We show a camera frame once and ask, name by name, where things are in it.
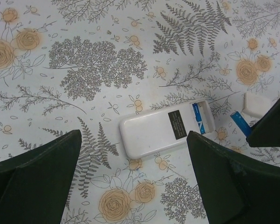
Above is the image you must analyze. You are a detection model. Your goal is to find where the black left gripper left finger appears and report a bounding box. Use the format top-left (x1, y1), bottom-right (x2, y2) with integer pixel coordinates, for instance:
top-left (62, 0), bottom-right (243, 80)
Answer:
top-left (0, 130), bottom-right (82, 224)

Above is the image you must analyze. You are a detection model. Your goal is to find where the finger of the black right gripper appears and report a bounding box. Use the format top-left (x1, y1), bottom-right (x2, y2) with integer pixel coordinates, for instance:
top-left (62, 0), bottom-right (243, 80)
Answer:
top-left (246, 98), bottom-right (280, 147)

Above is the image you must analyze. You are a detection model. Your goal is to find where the blue battery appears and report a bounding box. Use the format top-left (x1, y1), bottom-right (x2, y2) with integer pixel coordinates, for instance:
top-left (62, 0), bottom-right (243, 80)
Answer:
top-left (230, 111), bottom-right (252, 137)
top-left (192, 103), bottom-right (205, 134)

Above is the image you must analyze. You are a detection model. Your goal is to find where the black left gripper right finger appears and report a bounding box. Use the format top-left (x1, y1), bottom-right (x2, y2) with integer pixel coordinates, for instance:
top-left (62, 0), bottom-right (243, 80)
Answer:
top-left (187, 131), bottom-right (280, 224)

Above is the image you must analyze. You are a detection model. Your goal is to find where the white battery cover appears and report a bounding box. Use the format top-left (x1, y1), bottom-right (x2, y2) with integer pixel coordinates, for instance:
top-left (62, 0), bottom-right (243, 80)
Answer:
top-left (243, 92), bottom-right (272, 119)

